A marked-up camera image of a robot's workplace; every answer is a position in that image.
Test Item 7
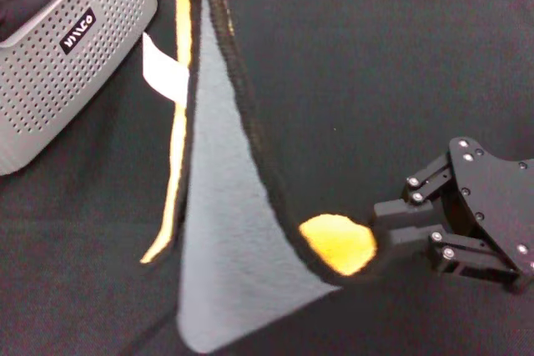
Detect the black tablecloth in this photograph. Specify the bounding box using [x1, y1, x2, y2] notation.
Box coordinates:
[0, 0, 534, 356]

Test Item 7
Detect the dark cloth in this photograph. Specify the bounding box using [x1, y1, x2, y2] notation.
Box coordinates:
[0, 0, 70, 43]

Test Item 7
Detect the grey perforated storage box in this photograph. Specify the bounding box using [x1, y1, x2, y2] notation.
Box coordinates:
[0, 0, 159, 177]

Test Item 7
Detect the grey towel with black trim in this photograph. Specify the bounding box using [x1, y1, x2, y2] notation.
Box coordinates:
[139, 0, 380, 355]

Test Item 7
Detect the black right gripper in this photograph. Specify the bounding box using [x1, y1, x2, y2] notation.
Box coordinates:
[371, 136, 534, 291]

